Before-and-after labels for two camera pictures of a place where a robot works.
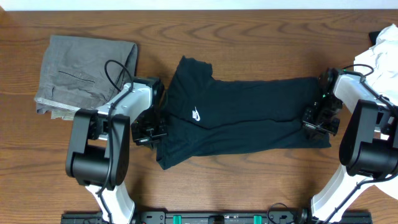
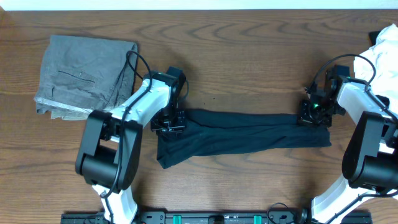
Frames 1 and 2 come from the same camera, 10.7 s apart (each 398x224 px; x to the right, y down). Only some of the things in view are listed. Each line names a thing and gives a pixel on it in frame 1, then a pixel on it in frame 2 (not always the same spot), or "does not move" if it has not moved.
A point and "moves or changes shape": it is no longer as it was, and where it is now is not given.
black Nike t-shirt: x=208 y=116 moves or changes shape
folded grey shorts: x=82 y=73 does not move
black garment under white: x=373 y=36 does not move
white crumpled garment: x=379 y=63 does not move
